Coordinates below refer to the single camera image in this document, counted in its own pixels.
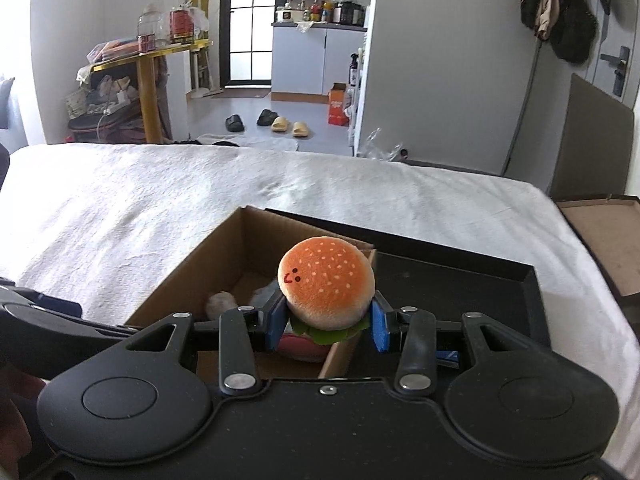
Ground hamburger plush toy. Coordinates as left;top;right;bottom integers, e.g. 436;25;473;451
278;236;375;362

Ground white crumpled soft item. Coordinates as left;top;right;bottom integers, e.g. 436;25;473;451
205;292;238;321

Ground brown cardboard box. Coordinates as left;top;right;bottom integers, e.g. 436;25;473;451
126;206;375;382

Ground black tray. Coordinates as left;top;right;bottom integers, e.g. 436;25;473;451
273;210;551;347

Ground white fluffy blanket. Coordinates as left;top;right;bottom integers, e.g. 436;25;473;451
1;143;639;479

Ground white floor mat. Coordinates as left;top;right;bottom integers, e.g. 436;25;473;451
196;133;299;152

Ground black slipper left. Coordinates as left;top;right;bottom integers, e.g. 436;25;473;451
224;114;245;133

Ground black slipper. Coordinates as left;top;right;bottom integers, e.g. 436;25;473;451
224;114;245;133
256;108;279;127

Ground beige slipper right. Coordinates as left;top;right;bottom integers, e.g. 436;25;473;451
292;122;309;139

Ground beige slipper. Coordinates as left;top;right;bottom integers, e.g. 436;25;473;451
271;116;291;133
292;122;309;139

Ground beige slipper left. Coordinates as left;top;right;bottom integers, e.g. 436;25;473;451
271;116;291;133

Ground black slipper right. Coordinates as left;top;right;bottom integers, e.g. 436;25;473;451
256;108;279;127

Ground orange carton box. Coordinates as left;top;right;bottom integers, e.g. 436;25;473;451
328;82;349;127

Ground flat cardboard piece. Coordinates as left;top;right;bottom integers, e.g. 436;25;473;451
549;75;639;307

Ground white kitchen cabinet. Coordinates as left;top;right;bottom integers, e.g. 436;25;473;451
271;23;367;103

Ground red canister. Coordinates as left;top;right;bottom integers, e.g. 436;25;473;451
169;6;194;44

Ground glass jar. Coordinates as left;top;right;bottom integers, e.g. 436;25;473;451
137;3;162;53

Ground black-framed glass door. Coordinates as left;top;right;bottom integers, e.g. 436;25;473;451
219;0;277;87

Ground hanging dark clothes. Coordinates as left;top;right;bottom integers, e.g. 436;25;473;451
520;0;611;66

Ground grey door with handle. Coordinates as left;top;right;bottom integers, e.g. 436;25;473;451
586;0;639;108

